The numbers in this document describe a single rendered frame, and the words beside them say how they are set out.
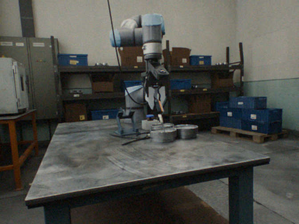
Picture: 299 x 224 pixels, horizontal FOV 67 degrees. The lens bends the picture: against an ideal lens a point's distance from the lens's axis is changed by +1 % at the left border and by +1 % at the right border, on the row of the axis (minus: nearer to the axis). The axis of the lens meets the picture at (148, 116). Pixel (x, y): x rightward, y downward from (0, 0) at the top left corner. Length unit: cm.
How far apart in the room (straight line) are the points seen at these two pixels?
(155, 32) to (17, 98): 229
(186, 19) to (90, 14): 218
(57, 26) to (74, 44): 45
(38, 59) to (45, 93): 61
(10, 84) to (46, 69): 176
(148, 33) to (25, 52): 396
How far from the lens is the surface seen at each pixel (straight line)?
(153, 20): 92
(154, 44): 89
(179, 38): 560
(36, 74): 466
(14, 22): 512
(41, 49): 471
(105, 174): 57
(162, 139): 84
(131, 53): 455
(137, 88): 141
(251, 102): 466
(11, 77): 298
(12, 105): 297
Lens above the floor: 99
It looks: 6 degrees down
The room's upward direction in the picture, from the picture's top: 3 degrees counter-clockwise
